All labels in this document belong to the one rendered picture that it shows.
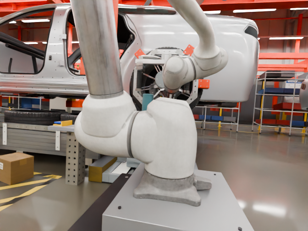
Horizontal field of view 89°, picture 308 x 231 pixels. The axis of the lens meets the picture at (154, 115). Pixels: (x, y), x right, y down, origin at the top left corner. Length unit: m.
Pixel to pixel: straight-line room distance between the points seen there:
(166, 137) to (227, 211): 0.23
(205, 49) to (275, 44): 12.14
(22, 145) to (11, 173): 0.52
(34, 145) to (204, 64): 1.75
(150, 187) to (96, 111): 0.26
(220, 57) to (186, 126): 0.39
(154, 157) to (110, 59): 0.28
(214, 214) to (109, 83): 0.42
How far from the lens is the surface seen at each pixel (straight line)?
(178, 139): 0.42
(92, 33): 0.45
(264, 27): 12.92
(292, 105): 6.32
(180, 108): 0.43
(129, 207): 0.45
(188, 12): 0.59
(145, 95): 1.23
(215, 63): 0.72
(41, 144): 1.94
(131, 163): 1.49
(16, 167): 1.63
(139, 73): 1.16
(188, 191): 0.49
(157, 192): 0.47
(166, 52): 1.41
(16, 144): 2.14
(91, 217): 0.59
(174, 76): 0.65
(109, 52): 0.45
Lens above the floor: 0.64
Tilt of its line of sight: 3 degrees down
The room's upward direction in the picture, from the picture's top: 3 degrees clockwise
